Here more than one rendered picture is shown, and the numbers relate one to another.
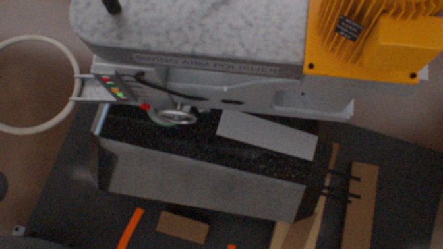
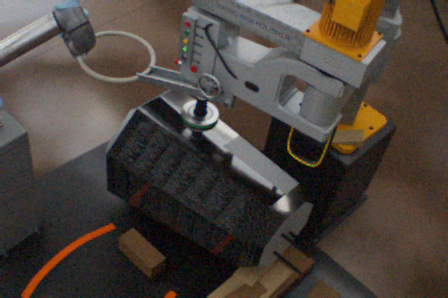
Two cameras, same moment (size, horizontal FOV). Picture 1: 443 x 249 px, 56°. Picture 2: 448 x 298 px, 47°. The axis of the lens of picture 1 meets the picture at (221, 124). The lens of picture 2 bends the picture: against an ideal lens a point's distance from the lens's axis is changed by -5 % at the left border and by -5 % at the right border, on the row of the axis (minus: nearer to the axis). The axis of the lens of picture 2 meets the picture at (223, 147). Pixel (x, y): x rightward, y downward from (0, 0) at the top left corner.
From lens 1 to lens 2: 1.70 m
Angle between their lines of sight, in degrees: 31
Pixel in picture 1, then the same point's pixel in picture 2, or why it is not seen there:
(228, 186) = (210, 185)
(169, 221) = (134, 238)
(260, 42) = (287, 18)
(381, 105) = (366, 259)
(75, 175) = (79, 176)
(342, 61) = (325, 37)
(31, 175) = (46, 159)
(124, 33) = not seen: outside the picture
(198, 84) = (237, 57)
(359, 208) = not seen: outside the picture
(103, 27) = not seen: outside the picture
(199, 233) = (153, 259)
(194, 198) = (176, 189)
